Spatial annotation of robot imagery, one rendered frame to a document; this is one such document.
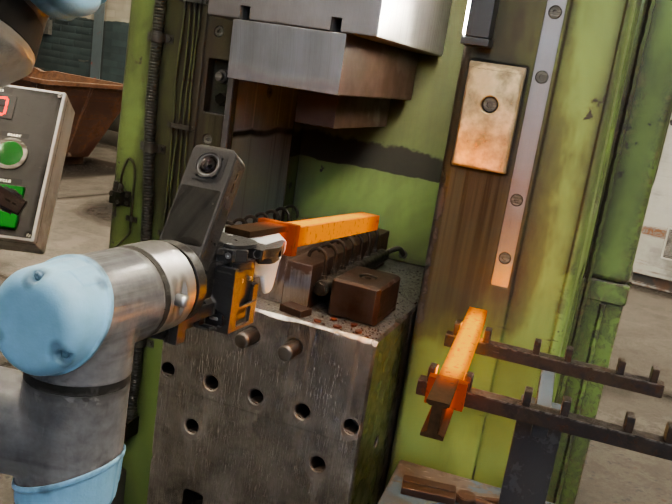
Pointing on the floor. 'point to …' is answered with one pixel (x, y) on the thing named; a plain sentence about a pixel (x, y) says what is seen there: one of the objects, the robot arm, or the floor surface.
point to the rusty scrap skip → (108, 96)
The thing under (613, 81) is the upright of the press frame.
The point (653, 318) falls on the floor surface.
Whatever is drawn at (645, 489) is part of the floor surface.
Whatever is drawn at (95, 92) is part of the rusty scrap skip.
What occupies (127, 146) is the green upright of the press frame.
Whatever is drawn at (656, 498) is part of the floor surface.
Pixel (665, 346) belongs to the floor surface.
